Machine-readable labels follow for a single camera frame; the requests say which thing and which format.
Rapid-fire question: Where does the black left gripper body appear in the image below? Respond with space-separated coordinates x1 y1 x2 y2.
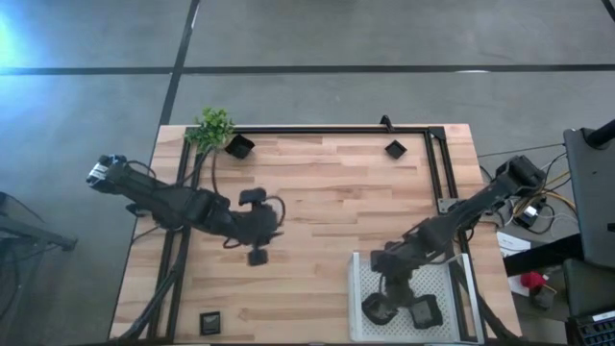
239 207 284 249

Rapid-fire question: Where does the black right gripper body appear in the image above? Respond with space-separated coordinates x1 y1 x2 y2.
394 239 429 284

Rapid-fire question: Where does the black rounded square plate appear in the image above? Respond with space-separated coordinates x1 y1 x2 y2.
360 290 401 327

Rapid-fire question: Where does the black wavy square plate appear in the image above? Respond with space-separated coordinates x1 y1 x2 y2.
406 293 444 331

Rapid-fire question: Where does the black square flared plate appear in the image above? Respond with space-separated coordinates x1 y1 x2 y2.
224 134 256 160

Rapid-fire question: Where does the white perforated metal tray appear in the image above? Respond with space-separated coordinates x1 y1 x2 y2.
347 252 485 345

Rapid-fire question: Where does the small black square plate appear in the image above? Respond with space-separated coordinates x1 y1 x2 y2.
383 138 408 161
199 310 222 336

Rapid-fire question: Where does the green plant in white pot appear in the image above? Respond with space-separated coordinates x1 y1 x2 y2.
184 107 236 156

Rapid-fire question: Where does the red cloth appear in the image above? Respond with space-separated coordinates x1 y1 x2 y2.
520 271 548 292

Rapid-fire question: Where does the black cart beam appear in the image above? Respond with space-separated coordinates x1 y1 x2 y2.
502 234 585 278

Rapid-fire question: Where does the grey bag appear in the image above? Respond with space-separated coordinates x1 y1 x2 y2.
529 286 557 311

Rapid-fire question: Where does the dark grey seat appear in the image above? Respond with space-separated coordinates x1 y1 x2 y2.
561 258 615 316

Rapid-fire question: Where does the black keyboard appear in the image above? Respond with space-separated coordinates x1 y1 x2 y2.
565 309 615 346

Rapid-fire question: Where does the black floor stand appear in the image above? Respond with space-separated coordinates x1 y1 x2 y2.
0 190 79 254

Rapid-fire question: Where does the black round pole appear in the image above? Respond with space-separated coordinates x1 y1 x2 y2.
583 117 615 149

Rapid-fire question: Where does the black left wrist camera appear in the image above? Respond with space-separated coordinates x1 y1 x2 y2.
238 186 268 207

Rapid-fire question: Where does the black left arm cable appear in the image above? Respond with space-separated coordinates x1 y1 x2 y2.
125 148 288 251

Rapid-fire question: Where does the thin grey floor cable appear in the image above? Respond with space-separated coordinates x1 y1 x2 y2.
478 142 565 159

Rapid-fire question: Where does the yellow cable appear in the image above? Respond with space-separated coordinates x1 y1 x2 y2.
542 185 578 215

